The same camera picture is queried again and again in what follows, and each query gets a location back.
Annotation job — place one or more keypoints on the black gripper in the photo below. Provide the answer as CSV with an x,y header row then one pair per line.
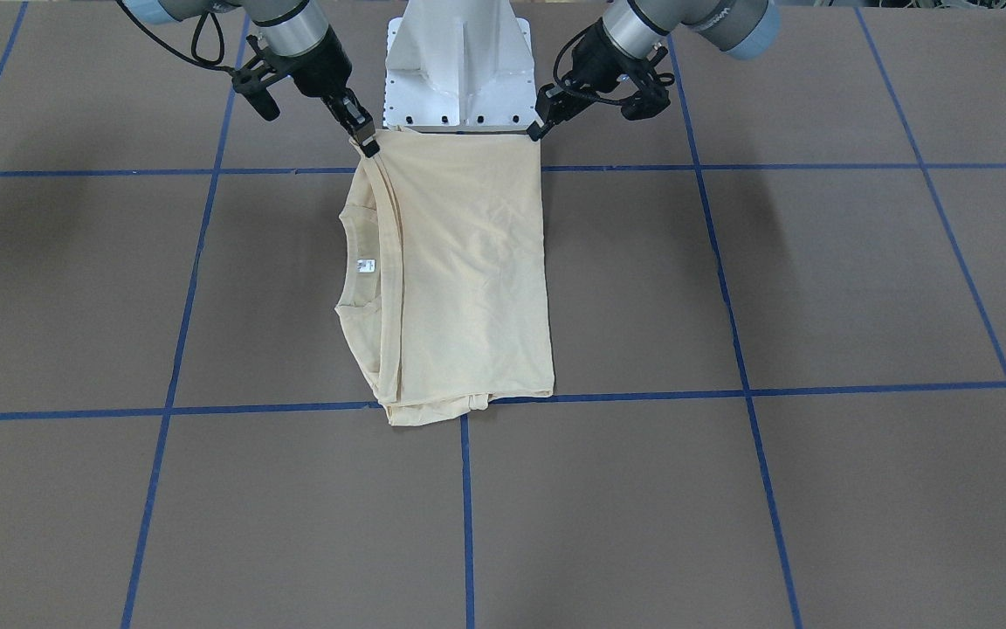
x,y
595,64
320,72

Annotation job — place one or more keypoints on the beige long-sleeve printed shirt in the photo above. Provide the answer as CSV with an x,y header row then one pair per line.
x,y
445,302

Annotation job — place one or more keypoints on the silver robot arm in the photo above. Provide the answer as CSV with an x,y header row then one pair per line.
x,y
291,40
741,29

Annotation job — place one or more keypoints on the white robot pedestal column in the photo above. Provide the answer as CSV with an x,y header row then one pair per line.
x,y
459,67

